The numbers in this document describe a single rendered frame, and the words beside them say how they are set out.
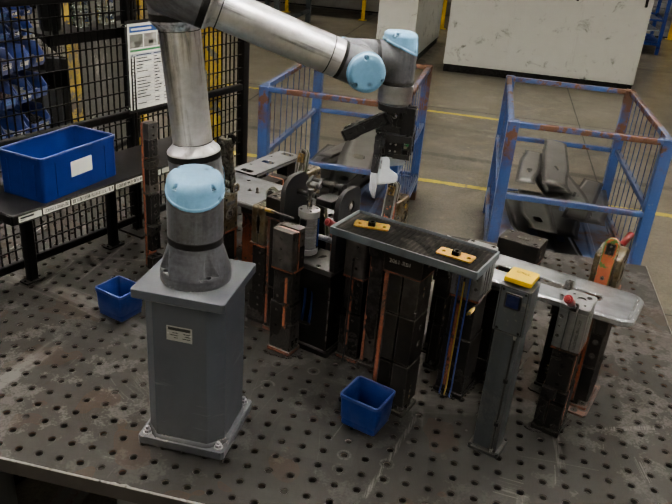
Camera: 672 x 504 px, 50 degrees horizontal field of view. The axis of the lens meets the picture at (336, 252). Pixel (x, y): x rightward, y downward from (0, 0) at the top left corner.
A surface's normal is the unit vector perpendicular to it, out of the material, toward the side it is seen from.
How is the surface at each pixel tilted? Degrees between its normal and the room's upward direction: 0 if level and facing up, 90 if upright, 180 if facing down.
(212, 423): 88
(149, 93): 90
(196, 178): 8
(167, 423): 89
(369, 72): 90
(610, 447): 0
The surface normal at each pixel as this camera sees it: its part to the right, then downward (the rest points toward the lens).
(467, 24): -0.21, 0.40
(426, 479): 0.07, -0.90
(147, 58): 0.85, 0.29
